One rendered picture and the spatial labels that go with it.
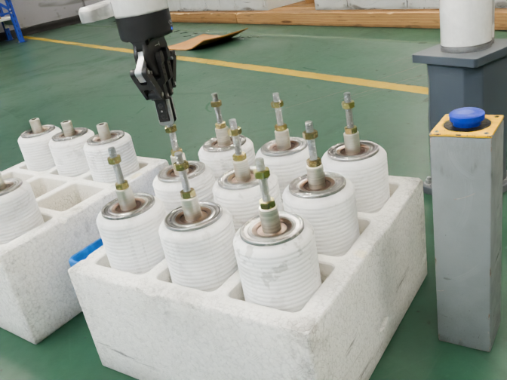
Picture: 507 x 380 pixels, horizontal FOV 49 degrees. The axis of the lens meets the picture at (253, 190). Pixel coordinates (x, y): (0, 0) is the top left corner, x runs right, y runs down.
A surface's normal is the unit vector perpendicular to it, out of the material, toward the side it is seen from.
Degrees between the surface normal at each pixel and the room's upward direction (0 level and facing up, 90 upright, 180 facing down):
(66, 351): 0
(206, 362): 90
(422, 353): 0
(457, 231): 90
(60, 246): 90
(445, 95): 90
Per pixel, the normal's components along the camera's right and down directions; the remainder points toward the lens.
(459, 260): -0.53, 0.44
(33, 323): 0.80, 0.11
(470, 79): -0.17, 0.44
